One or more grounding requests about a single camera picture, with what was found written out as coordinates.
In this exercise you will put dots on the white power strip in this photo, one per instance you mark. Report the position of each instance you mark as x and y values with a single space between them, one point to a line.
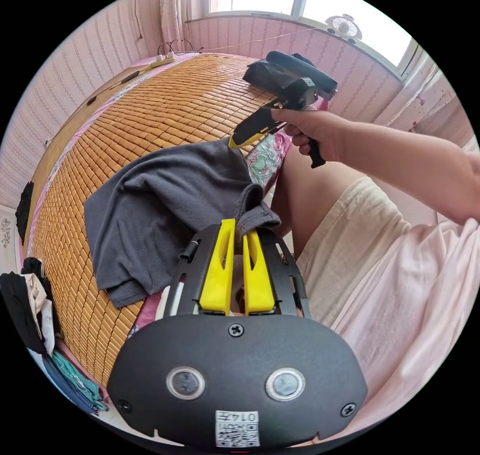
163 61

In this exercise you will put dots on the white fan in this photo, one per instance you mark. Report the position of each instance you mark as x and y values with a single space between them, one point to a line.
343 25

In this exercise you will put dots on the person's right hand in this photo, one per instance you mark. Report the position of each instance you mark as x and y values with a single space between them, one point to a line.
318 128

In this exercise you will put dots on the person's right forearm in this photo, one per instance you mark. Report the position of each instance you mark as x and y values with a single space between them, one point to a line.
405 158

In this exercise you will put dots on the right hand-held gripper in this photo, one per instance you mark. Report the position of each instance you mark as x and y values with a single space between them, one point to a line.
258 123

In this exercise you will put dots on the bed with woven mat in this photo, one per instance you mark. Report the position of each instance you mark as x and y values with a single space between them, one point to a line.
168 102

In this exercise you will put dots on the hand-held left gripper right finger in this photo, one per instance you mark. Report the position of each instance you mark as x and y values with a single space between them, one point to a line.
258 282

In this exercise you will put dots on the pink curtain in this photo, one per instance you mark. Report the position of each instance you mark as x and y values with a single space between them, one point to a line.
180 8
423 98

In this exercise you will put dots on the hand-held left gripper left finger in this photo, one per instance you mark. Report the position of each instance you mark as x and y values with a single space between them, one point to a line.
218 271

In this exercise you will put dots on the gray short sleeve shirt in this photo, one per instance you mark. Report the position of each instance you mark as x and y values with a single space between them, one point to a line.
161 207

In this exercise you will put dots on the black cloth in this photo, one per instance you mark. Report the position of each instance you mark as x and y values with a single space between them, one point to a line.
23 211

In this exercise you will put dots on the pile of clothes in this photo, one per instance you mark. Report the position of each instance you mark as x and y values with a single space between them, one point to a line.
22 305

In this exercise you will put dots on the black folded garment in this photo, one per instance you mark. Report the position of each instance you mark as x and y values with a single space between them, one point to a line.
262 75

